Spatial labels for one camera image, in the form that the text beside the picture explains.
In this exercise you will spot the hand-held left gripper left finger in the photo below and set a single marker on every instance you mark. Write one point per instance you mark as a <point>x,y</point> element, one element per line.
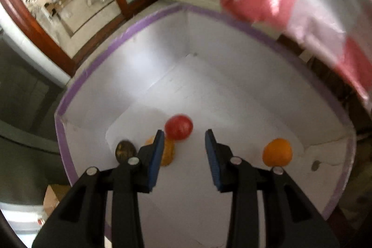
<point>155,159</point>

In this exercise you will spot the white foam box purple rim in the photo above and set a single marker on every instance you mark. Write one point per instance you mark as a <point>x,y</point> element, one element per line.
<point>203,76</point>

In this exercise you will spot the brown water chestnut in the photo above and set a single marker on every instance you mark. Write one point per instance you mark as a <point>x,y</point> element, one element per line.
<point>124,150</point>

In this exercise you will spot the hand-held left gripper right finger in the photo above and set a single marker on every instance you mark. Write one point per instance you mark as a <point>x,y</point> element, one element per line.
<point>212,160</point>

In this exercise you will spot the red tomato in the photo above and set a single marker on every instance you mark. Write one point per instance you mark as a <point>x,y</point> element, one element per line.
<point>178,126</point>

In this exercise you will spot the orange tangerine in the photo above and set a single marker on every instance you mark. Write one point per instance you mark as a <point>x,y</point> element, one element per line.
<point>168,153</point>
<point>277,152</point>

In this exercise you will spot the cardboard box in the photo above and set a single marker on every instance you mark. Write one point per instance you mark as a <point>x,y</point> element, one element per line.
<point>53,198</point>

